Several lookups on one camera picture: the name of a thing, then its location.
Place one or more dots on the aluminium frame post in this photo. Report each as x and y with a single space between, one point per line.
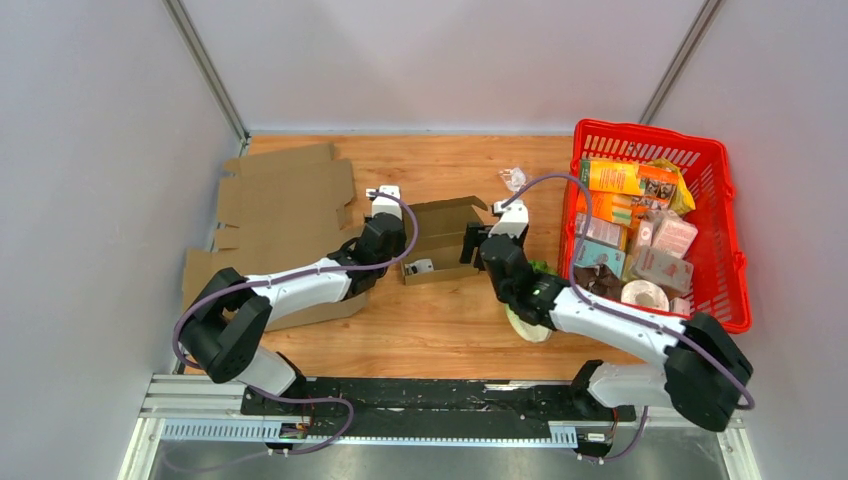
185 26
695 34

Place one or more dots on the teal box package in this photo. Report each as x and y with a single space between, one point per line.
591 253

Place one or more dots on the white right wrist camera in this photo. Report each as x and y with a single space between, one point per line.
512 219

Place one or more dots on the brown chocolate package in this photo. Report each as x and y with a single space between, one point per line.
599 280

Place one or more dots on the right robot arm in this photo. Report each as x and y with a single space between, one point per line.
690 365

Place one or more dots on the white tape roll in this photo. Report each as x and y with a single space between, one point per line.
643 293

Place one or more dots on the pink white package lower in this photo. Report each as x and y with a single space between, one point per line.
673 275

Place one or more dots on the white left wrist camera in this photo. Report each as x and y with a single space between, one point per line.
384 200

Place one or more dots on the orange sponge pack lower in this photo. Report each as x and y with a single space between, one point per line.
610 207

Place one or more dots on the clear bag white parts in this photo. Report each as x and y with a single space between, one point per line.
514 178

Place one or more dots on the aluminium frame post right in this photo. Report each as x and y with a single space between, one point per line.
695 34

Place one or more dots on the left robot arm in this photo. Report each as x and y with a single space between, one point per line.
223 328

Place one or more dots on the pink snack package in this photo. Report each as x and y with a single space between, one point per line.
673 236

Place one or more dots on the brown cardboard box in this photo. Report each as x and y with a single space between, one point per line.
441 226

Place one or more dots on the aluminium frame post left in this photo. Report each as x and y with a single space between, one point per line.
185 26

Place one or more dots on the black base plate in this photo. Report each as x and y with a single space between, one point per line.
436 408

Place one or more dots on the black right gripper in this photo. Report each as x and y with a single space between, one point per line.
475 234

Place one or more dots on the red plastic basket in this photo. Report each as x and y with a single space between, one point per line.
719 285

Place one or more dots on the green lettuce head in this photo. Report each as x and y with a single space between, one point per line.
526 324

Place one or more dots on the flat brown cardboard sheet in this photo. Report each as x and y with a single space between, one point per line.
278 211

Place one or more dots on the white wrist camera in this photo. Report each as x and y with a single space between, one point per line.
512 219
384 200

